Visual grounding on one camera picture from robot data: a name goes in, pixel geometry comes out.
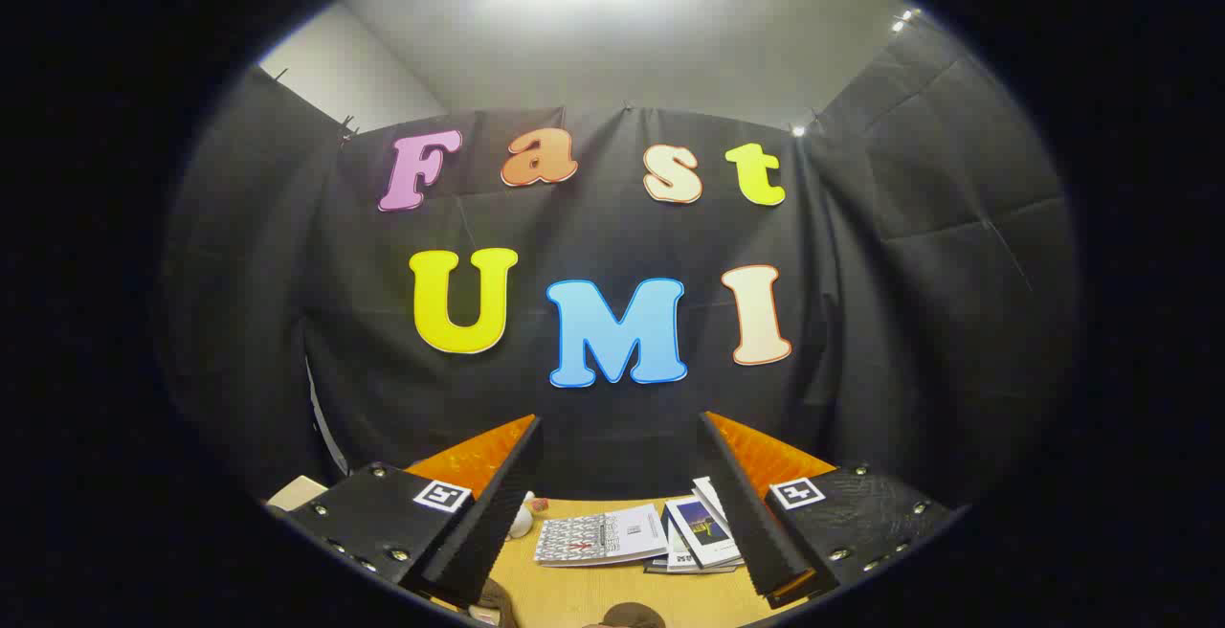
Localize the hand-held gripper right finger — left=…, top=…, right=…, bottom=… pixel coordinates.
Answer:
left=699, top=411, right=958, bottom=610

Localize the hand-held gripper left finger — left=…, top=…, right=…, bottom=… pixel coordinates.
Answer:
left=271, top=415, right=544, bottom=608

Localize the brown fuzzy shoe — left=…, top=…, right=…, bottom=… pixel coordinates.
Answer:
left=469, top=578, right=519, bottom=628
left=584, top=602, right=667, bottom=628

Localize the cream fabric storage box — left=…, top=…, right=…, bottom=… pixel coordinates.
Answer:
left=268, top=476, right=329, bottom=512

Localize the white duck plush toy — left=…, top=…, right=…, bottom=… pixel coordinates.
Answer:
left=509, top=491, right=550, bottom=540

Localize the white book blue photo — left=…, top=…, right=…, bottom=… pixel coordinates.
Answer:
left=664, top=495, right=744, bottom=569

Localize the black book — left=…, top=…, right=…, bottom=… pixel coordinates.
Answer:
left=645, top=555, right=738, bottom=575

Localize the grey patterned book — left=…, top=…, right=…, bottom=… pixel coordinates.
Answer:
left=533, top=504, right=670, bottom=569

